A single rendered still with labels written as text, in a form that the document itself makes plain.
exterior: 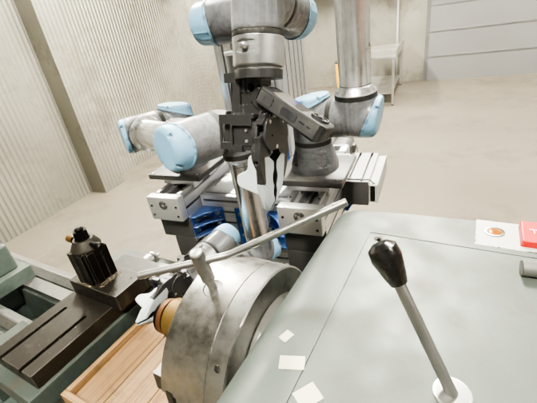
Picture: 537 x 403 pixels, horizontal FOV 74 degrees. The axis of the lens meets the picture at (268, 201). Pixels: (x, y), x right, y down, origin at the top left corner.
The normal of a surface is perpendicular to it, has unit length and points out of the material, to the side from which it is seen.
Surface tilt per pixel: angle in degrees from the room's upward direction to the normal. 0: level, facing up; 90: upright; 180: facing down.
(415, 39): 90
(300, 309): 3
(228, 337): 34
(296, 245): 90
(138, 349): 0
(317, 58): 90
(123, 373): 0
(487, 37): 90
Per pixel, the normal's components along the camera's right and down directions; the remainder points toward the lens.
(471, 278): -0.14, -0.88
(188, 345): -0.43, -0.28
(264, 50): 0.20, 0.26
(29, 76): 0.92, 0.07
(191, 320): -0.37, -0.49
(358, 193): -0.38, 0.47
